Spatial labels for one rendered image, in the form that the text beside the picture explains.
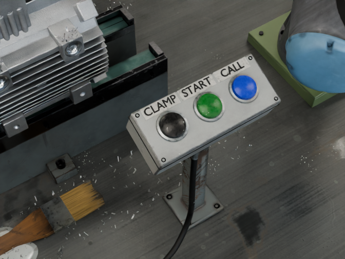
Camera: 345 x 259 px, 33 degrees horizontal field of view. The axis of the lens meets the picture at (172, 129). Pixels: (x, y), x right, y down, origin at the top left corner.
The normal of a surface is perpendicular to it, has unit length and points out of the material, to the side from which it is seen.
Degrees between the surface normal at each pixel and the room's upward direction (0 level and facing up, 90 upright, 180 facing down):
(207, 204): 0
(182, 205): 0
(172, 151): 21
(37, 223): 0
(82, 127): 90
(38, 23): 39
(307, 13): 52
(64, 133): 90
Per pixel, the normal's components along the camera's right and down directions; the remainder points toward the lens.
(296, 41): -0.84, -0.40
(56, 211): 0.00, -0.58
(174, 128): 0.20, -0.26
